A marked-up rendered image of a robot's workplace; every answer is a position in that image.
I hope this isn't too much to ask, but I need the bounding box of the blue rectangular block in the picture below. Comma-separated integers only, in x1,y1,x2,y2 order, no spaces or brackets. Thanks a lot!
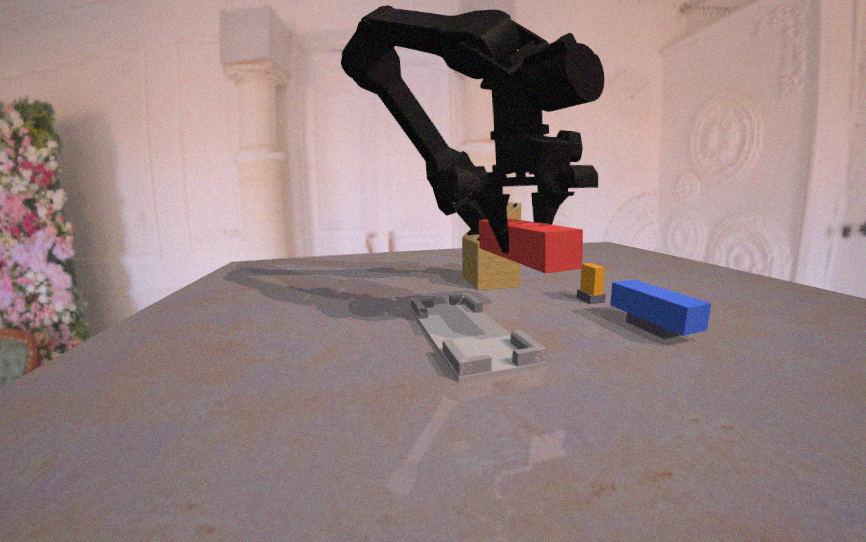
610,280,711,336

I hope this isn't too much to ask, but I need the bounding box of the red long block with square socket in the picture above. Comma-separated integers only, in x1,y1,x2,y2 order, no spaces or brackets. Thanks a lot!
479,219,583,274

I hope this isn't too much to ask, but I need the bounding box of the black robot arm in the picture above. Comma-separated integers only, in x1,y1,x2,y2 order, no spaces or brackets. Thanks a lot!
341,5,605,235

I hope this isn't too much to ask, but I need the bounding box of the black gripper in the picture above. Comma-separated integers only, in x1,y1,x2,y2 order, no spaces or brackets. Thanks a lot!
439,114,599,253

